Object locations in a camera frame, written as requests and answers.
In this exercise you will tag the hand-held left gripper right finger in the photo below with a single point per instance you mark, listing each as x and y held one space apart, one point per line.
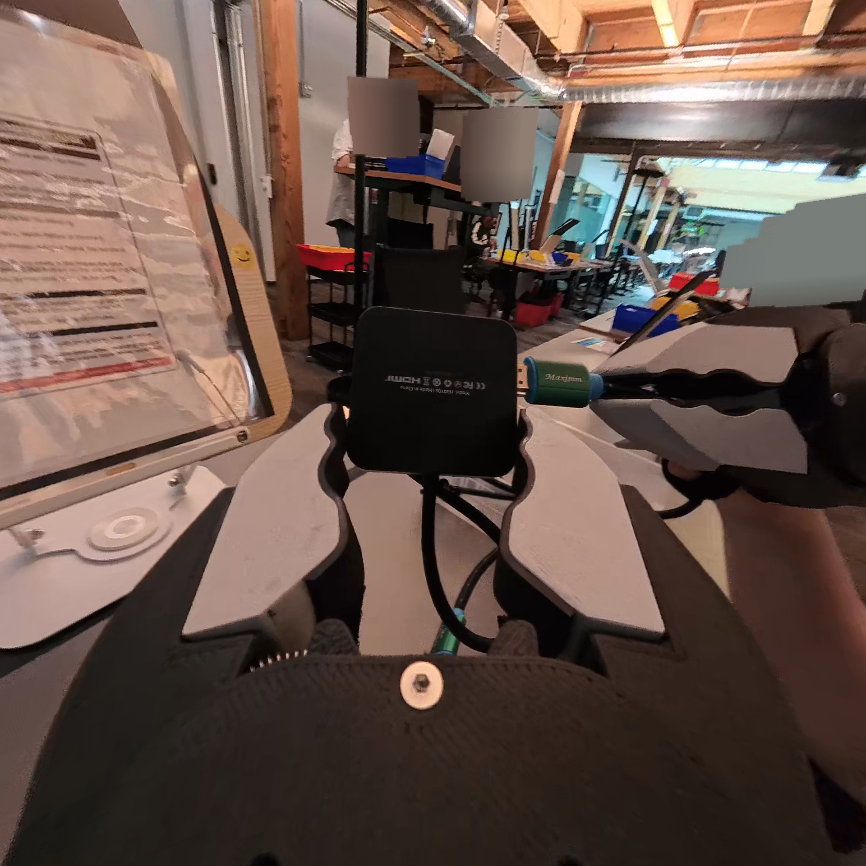
575 541

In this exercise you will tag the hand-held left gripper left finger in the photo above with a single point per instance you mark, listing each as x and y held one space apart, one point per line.
277 528

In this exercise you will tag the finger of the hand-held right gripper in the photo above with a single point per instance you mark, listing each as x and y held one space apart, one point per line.
731 436
717 352

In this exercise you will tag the black hdmi adapter box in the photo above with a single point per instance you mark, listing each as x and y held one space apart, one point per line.
433 419

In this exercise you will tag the person's right forearm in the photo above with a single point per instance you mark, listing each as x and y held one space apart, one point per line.
798 609

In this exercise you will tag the red storage bin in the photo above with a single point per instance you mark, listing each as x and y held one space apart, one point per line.
538 311
331 257
693 284

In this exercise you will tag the blue storage bin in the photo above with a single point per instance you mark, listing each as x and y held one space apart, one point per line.
416 166
639 319

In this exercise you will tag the work table with bins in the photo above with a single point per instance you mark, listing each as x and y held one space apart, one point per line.
541 264

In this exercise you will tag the black utility cart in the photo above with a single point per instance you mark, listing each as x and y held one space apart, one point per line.
331 318

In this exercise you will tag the white stand base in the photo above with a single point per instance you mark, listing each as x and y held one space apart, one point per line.
61 595

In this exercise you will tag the black office chair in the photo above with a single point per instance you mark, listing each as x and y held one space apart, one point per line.
419 281

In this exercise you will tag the clear acrylic instruction sign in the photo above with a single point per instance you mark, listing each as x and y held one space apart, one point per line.
101 270

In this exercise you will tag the black vertical pole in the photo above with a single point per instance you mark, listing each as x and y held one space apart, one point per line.
362 223

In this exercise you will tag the white box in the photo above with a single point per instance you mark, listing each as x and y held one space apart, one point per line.
441 143

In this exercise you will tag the wooden standing desk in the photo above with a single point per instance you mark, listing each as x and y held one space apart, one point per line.
413 181

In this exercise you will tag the silver ventilation duct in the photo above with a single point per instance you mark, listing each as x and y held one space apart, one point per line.
609 84

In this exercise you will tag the wooden support post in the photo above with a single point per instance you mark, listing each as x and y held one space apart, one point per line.
284 169

